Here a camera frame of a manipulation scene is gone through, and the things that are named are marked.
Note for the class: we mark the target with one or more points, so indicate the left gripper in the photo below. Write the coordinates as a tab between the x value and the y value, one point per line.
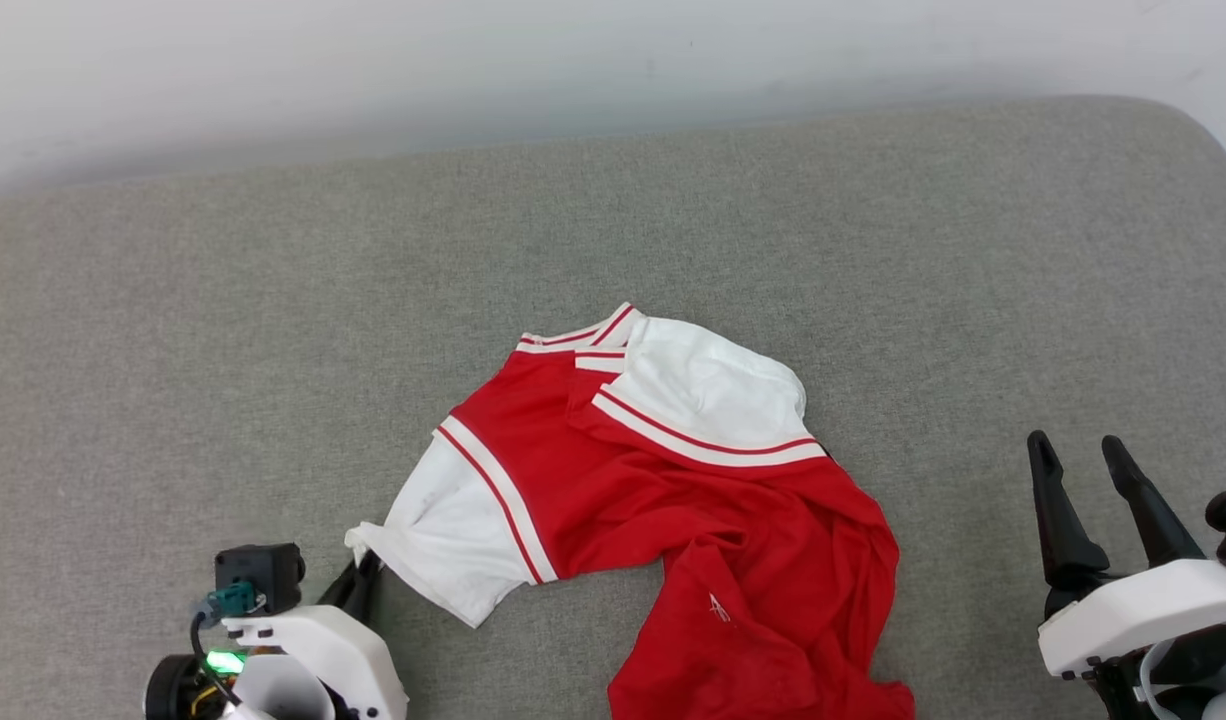
283	690

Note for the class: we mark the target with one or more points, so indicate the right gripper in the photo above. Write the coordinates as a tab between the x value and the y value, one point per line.
1193	685

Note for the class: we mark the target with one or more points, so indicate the red and white jersey shirt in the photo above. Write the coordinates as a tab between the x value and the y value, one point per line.
673	500

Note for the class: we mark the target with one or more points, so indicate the grey fabric sofa seat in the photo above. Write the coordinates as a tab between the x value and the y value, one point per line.
173	350

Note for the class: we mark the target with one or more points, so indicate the white left camera bracket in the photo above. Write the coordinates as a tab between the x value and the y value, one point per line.
333	640

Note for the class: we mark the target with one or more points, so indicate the white camera bracket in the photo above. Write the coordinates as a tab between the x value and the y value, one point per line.
333	640
1143	605

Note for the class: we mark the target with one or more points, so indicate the white right camera bracket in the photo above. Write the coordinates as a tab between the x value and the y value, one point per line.
1143	605

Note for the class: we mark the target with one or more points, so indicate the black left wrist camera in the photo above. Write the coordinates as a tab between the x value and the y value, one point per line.
263	570

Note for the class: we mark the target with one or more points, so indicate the teal left camera plug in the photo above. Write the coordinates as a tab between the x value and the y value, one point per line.
235	598

